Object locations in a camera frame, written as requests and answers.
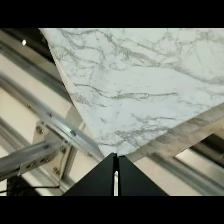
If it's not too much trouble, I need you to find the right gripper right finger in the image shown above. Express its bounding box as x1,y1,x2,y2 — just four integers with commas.
117,155,169,197

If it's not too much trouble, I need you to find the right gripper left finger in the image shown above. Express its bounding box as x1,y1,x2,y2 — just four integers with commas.
62,152,118,197

